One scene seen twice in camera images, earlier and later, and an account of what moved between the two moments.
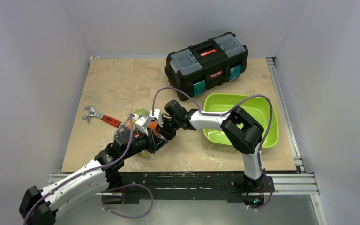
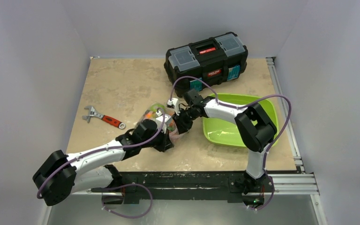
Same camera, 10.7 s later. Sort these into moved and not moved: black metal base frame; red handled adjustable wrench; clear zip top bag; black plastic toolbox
Moved: clear zip top bag
Not moved: black plastic toolbox; black metal base frame; red handled adjustable wrench
